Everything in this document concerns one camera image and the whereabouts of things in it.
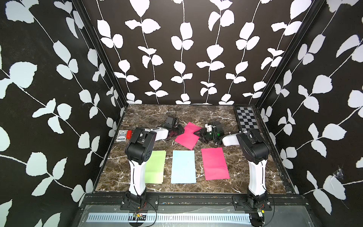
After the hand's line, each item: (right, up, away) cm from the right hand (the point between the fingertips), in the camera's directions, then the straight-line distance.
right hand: (193, 133), depth 98 cm
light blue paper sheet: (-7, -21, -11) cm, 25 cm away
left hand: (-6, +3, +5) cm, 8 cm away
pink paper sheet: (+14, -19, -9) cm, 25 cm away
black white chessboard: (+44, +10, +12) cm, 47 cm away
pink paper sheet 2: (-3, -5, +3) cm, 7 cm away
